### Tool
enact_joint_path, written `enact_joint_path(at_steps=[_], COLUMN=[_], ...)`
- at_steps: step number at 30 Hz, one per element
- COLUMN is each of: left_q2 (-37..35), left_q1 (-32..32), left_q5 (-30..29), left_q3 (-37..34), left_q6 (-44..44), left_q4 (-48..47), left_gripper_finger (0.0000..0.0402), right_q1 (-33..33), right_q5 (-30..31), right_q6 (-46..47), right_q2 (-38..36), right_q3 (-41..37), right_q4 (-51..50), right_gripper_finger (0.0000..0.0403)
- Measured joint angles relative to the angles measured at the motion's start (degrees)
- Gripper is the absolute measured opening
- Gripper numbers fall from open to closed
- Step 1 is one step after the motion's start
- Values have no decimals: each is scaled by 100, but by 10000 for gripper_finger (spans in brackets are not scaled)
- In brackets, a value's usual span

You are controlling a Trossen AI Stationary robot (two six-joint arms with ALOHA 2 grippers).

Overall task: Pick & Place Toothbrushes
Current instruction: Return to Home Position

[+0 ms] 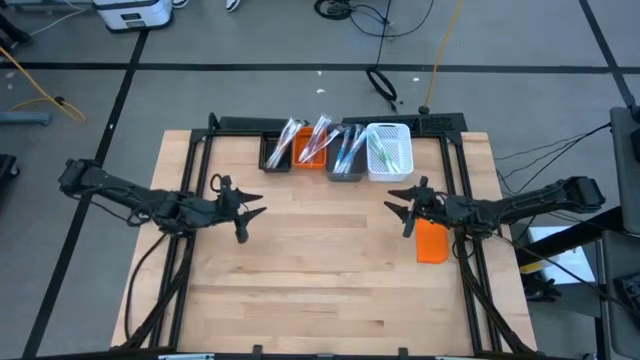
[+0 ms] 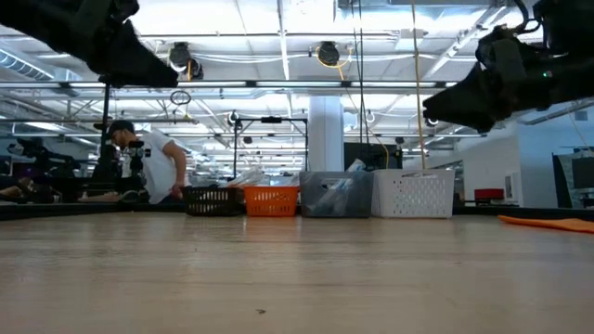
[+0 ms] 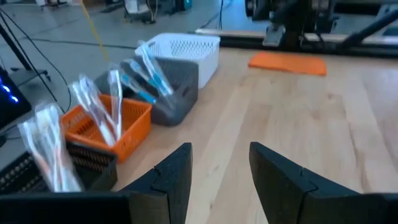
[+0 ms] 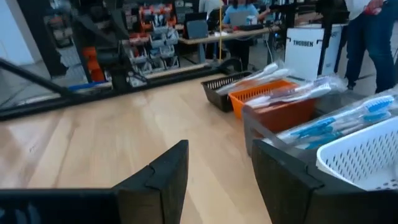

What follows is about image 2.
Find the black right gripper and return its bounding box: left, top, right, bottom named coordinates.
left=421, top=25, right=565, bottom=135

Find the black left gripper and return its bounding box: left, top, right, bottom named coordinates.
left=0, top=0, right=180, bottom=89

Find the red box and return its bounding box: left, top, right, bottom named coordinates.
left=473, top=187, right=506, bottom=201

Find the person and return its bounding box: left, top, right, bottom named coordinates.
left=78, top=119, right=191, bottom=206

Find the white perforated plastic basket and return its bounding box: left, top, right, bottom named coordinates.
left=370, top=168, right=456, bottom=219

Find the black display panel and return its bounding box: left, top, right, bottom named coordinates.
left=343, top=141, right=404, bottom=172

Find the black framed screen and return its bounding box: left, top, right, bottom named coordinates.
left=551, top=147, right=594, bottom=209

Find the white building column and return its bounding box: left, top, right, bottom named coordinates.
left=307, top=95, right=345, bottom=172

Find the flat orange plastic lid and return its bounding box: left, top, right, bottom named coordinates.
left=497, top=214, right=594, bottom=234

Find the black plastic bin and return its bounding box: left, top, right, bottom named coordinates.
left=182, top=185, right=246, bottom=217

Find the grey plastic bin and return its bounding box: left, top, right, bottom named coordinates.
left=299, top=170, right=375, bottom=219

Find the long ceiling light strip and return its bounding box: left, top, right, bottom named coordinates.
left=0, top=78, right=458, bottom=92

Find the orange plastic bin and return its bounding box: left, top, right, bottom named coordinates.
left=242, top=185, right=301, bottom=218

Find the yellow hanging cable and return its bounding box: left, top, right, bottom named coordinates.
left=410, top=0, right=428, bottom=171

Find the silver ventilation duct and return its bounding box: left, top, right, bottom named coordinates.
left=0, top=45, right=83, bottom=84

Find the black rectangular stand frame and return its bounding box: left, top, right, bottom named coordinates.
left=233, top=115, right=310, bottom=181

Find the black aluminium table frame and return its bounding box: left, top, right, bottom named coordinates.
left=0, top=199, right=594, bottom=222

